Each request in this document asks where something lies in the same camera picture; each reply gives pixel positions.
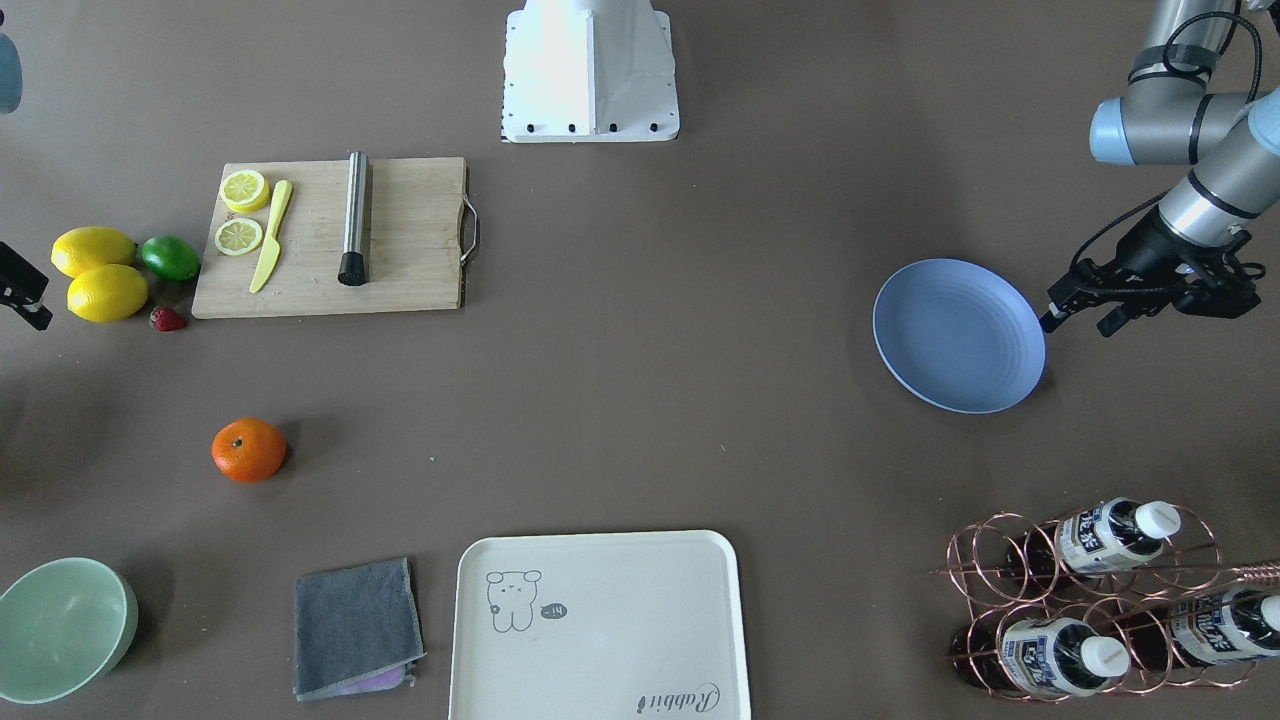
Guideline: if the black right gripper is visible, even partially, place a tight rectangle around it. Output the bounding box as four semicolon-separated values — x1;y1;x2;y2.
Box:
0;242;52;331

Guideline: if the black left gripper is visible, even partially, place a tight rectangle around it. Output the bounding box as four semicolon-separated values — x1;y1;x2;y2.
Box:
1039;205;1263;337

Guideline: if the blue plate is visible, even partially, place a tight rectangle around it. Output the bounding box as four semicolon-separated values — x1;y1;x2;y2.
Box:
872;258;1047;414

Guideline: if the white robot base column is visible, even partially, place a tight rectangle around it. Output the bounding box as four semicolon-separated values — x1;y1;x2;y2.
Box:
500;1;681;143

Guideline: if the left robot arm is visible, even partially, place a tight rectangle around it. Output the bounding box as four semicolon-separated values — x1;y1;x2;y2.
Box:
1039;1;1279;337

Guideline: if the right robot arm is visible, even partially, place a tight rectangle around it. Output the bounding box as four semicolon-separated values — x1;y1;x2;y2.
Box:
1;32;52;331

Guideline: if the yellow lemon far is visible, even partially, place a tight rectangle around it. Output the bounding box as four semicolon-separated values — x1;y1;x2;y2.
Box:
50;225;137;278

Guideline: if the yellow lemon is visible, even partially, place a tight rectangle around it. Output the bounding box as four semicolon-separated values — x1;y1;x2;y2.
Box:
67;264;148;323
50;225;137;278

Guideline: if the yellow lemon near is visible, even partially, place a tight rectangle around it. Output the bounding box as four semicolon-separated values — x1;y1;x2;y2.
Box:
67;264;148;323

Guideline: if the green lime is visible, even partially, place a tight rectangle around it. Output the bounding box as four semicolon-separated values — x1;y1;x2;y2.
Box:
140;234;201;283

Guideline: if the red strawberry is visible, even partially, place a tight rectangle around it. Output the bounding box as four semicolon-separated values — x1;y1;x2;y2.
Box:
148;306;189;332

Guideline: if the lemon slice lower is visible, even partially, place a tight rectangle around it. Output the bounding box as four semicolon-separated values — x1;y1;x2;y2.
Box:
212;217;265;256

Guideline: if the lemon slice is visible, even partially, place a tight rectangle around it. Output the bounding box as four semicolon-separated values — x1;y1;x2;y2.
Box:
212;217;265;256
218;169;273;214

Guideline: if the dark sauce bottle middle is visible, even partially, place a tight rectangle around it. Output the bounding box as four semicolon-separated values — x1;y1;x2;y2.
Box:
998;497;1181;591

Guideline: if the dark sauce bottle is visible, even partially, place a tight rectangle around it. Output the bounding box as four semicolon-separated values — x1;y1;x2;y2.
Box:
998;497;1181;591
1120;587;1279;671
948;618;1132;700

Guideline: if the lemon slice upper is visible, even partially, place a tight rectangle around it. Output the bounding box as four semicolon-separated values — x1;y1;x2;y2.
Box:
218;169;273;214

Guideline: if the yellow plastic knife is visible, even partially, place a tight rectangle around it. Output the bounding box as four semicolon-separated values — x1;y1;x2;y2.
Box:
248;179;294;293

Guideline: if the wooden cutting board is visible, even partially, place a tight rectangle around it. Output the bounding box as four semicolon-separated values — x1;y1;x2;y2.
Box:
192;158;474;319

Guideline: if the orange mandarin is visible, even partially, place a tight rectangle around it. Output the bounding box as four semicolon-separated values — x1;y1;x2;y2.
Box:
210;416;287;483

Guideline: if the steel muddler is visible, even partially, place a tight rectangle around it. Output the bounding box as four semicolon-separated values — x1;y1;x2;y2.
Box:
337;151;372;287

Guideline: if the green bowl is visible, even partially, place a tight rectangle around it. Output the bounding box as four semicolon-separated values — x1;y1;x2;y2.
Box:
1;557;140;705

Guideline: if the dark sauce bottle front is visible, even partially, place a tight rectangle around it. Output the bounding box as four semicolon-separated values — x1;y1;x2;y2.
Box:
948;618;1132;700

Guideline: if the dark sauce bottle back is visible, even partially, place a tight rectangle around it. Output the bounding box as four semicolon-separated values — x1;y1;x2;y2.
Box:
1120;587;1279;671

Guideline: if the grey folded cloth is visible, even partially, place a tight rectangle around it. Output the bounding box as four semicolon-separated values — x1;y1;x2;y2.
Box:
293;557;426;702

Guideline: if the cream rabbit tray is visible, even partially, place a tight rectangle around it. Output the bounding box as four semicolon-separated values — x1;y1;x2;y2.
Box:
448;530;753;719

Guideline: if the copper wire bottle rack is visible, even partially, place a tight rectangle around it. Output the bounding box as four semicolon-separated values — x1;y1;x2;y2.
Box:
941;507;1277;703

